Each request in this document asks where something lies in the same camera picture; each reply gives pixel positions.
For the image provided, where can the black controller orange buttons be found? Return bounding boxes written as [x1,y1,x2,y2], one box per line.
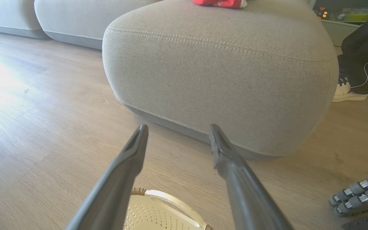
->
[313,8,329,20]

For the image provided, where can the person leg black trousers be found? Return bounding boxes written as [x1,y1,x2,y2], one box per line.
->
[337,0,368,95]

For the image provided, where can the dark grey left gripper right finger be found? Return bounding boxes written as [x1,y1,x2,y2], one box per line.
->
[209,124,295,230]

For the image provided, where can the pale green low shelf cabinet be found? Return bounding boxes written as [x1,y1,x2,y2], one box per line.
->
[308,0,368,47]

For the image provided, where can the cream plastic laundry basket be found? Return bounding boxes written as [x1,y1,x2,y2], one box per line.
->
[123,188,214,230]

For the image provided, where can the white sneaker black laces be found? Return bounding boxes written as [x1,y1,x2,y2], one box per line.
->
[332,74,368,103]

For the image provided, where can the grey fabric sofa section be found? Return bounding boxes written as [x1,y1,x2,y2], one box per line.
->
[34,0,164,50]
[0,0,50,39]

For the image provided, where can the grey fabric ottoman seat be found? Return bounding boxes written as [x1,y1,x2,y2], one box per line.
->
[102,0,340,160]

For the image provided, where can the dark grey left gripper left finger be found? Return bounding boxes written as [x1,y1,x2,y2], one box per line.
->
[65,124,149,230]

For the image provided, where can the orange-red clothing item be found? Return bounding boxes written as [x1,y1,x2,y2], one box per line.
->
[192,0,248,9]

